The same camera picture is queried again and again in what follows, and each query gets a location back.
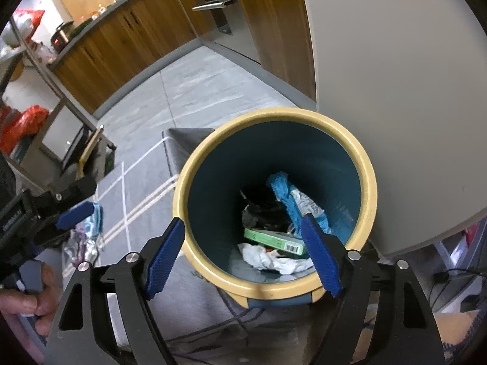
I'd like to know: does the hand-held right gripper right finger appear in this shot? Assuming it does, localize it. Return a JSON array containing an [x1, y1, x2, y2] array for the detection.
[[300, 213, 446, 365]]

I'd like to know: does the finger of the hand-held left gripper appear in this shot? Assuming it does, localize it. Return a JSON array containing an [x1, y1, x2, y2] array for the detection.
[[36, 201, 96, 246], [28, 175, 97, 217]]

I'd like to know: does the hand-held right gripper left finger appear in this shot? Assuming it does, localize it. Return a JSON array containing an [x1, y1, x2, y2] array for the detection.
[[44, 217, 187, 365]]

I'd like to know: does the purple wrapper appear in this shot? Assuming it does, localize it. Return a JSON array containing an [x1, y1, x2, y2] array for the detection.
[[63, 222, 101, 269]]

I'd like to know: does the green cardboard box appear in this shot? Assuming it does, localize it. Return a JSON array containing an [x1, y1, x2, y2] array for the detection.
[[243, 228, 309, 256]]

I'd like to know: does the red white wrapper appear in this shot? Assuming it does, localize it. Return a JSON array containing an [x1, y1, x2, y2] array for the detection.
[[238, 242, 314, 274]]

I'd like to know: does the blue plastic bag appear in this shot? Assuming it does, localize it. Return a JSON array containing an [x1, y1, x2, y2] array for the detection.
[[266, 171, 331, 234]]

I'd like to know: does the black plastic bag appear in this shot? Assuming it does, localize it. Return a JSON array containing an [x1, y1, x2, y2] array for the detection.
[[239, 184, 293, 232]]

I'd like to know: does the blue bin with yellow rim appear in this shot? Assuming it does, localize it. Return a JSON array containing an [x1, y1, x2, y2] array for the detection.
[[172, 107, 378, 310]]

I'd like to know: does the person's left hand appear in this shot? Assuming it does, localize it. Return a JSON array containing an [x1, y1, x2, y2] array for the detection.
[[0, 264, 63, 337]]

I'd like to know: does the grey checked mat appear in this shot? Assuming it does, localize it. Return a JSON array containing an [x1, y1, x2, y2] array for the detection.
[[23, 127, 343, 365]]

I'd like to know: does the red plastic bag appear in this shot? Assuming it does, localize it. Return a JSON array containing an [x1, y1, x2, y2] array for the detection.
[[0, 104, 50, 153], [13, 9, 46, 42]]

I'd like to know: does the metal rack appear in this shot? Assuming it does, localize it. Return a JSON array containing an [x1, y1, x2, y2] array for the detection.
[[0, 19, 117, 183]]

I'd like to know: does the beige patterned cloth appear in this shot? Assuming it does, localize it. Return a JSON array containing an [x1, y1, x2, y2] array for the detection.
[[352, 310, 482, 365]]

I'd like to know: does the rice cooker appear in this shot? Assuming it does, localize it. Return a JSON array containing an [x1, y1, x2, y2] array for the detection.
[[51, 21, 75, 54]]

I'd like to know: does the long wooden kitchen cabinet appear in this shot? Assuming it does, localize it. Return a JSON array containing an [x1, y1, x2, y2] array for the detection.
[[47, 0, 214, 115]]

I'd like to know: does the grey kitchen countertop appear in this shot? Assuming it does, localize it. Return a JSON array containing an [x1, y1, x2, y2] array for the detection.
[[47, 0, 179, 69]]

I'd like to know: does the narrow wooden kitchen cabinet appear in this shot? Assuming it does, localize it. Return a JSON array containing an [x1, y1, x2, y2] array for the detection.
[[228, 0, 316, 101]]

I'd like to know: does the steel oven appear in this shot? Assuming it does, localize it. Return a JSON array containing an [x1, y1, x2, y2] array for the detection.
[[171, 0, 263, 65]]

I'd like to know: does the wooden handled tool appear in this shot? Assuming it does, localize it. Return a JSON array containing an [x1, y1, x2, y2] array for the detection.
[[78, 125, 105, 168]]

